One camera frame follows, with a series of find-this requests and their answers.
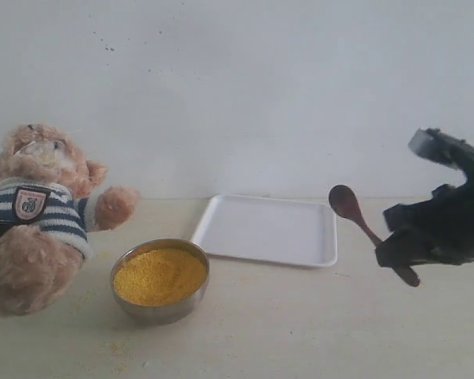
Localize dark wooden spoon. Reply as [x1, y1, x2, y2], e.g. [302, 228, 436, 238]
[328, 184, 420, 287]

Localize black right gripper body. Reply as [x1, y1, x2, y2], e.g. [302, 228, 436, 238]
[431, 149, 474, 261]

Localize stainless steel bowl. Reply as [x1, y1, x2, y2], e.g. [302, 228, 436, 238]
[110, 238, 210, 325]

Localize white plastic tray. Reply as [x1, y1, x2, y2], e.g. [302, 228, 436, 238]
[190, 194, 338, 268]

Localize tan teddy bear striped sweater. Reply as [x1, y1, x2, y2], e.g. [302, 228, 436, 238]
[0, 123, 139, 317]

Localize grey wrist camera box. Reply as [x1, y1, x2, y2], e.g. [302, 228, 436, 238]
[408, 128, 460, 170]

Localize yellow millet grains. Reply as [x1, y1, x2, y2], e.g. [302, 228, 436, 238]
[113, 249, 207, 307]

